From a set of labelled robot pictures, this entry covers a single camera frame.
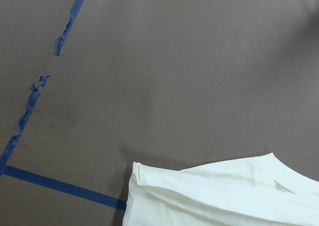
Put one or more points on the cream long-sleeve cat shirt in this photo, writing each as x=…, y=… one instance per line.
x=255, y=191

